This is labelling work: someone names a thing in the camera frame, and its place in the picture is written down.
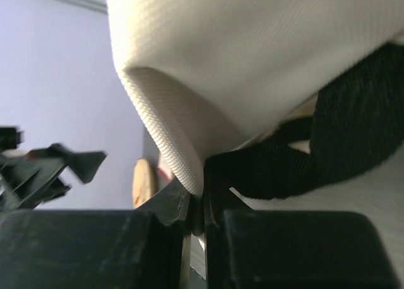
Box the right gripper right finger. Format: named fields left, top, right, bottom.
left=204, top=150, right=401, bottom=288

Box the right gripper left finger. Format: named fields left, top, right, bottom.
left=1, top=181, right=190, bottom=288

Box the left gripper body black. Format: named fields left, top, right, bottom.
left=1, top=126, right=38, bottom=211

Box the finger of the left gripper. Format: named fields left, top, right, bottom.
left=18, top=167, right=71, bottom=209
left=28, top=143, right=107, bottom=184

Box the cream canvas backpack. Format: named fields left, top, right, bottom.
left=107, top=0, right=403, bottom=197

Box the red white paperback book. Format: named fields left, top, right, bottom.
left=157, top=155, right=174, bottom=182

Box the round wooden bird coaster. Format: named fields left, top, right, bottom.
left=132, top=158, right=157, bottom=208

